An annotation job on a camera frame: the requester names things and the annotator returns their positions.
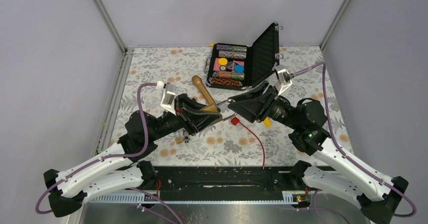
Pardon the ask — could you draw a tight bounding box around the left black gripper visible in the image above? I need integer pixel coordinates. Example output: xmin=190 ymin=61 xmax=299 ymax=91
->
xmin=149 ymin=94 xmax=223 ymax=141

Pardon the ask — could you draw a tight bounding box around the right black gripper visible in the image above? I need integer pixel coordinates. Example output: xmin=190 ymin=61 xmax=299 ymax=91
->
xmin=227 ymin=80 xmax=301 ymax=130

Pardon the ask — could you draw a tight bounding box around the red cable lock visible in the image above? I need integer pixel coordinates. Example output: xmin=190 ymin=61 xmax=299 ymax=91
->
xmin=230 ymin=116 xmax=266 ymax=169

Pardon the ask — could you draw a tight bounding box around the large brass padlock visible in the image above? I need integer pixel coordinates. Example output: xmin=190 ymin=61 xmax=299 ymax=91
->
xmin=200 ymin=99 xmax=237 ymax=122

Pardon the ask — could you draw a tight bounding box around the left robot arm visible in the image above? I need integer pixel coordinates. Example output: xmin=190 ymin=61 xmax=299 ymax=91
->
xmin=43 ymin=94 xmax=222 ymax=217

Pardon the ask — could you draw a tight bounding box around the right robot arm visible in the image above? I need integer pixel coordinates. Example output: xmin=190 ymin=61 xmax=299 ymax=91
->
xmin=228 ymin=82 xmax=408 ymax=223

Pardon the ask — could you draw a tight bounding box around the yellow block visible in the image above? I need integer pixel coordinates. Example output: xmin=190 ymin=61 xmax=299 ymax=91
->
xmin=263 ymin=117 xmax=272 ymax=127

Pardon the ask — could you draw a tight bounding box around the floral table mat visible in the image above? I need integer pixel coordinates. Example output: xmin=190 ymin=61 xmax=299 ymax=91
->
xmin=110 ymin=47 xmax=352 ymax=166

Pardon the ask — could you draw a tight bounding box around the blue chip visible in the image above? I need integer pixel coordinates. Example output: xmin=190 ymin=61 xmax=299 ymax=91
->
xmin=234 ymin=64 xmax=244 ymax=73

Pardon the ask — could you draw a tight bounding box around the black poker chip case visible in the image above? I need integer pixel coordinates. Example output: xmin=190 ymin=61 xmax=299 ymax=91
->
xmin=205 ymin=22 xmax=283 ymax=90

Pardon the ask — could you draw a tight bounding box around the yellow chip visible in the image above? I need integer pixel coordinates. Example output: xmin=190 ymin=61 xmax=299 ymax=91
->
xmin=218 ymin=58 xmax=228 ymax=66

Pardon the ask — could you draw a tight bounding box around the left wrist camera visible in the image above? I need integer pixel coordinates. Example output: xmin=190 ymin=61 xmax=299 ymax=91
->
xmin=156 ymin=81 xmax=177 ymax=115

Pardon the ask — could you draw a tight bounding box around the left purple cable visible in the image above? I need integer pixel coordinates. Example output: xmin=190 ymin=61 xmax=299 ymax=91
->
xmin=35 ymin=82 xmax=158 ymax=215

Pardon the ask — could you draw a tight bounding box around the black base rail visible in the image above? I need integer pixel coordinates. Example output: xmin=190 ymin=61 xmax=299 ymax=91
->
xmin=144 ymin=166 xmax=309 ymax=204

